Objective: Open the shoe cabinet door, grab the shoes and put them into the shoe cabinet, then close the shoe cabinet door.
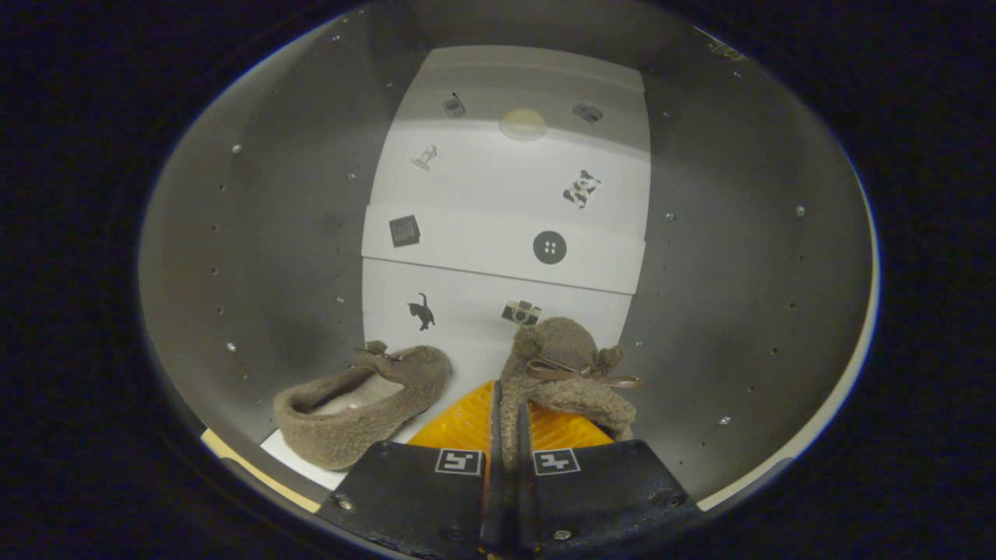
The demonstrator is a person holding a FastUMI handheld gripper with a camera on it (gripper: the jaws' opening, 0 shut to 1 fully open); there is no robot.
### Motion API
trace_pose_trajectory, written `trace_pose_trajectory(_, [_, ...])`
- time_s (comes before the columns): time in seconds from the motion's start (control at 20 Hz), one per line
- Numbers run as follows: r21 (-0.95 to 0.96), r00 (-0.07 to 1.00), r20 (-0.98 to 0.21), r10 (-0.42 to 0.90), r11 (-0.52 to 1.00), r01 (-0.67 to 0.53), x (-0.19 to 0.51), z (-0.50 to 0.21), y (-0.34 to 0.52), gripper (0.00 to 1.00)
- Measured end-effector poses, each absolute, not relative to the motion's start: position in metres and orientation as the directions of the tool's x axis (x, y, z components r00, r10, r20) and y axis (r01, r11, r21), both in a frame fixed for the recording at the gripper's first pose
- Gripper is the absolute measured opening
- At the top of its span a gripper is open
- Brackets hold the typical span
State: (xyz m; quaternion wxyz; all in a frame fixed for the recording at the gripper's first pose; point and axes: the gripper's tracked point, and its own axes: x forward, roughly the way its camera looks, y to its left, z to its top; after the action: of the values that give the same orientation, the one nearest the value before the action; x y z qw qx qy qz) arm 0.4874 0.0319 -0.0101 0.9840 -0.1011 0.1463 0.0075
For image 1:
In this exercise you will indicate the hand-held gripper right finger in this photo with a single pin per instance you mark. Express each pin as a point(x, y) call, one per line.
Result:
point(525, 513)

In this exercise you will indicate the brown fluffy shoe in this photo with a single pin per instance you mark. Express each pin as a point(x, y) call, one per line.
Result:
point(560, 350)
point(342, 435)

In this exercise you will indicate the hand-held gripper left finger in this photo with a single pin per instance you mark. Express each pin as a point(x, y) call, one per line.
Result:
point(492, 513)

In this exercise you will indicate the grey shoe cabinet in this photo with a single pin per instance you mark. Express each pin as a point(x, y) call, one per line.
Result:
point(739, 272)

